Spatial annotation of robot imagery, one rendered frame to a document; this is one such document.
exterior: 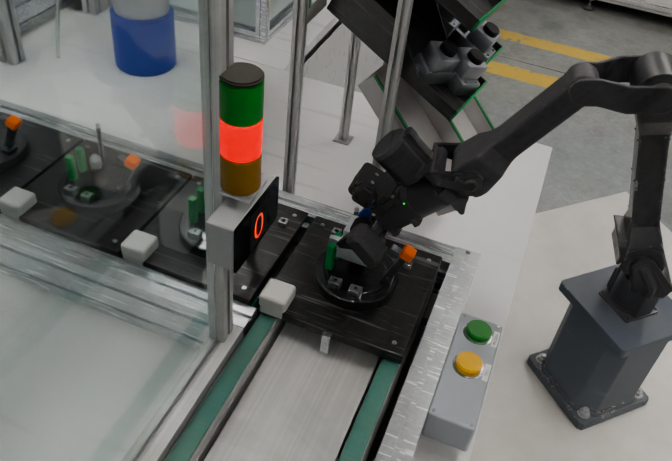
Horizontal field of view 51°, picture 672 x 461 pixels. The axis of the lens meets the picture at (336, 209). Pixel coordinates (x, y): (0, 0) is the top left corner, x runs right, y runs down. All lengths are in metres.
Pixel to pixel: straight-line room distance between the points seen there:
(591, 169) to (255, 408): 2.56
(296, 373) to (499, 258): 0.53
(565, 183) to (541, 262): 1.80
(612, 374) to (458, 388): 0.24
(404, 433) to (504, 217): 0.66
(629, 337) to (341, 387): 0.42
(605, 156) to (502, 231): 2.06
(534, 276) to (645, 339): 0.38
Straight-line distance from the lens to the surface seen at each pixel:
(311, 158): 1.60
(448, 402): 1.06
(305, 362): 1.12
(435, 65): 1.18
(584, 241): 1.56
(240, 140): 0.81
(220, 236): 0.86
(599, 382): 1.18
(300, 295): 1.14
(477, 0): 1.18
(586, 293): 1.14
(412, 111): 1.33
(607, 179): 3.38
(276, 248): 1.21
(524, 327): 1.33
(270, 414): 1.07
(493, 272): 1.41
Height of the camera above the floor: 1.81
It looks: 40 degrees down
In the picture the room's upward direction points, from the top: 7 degrees clockwise
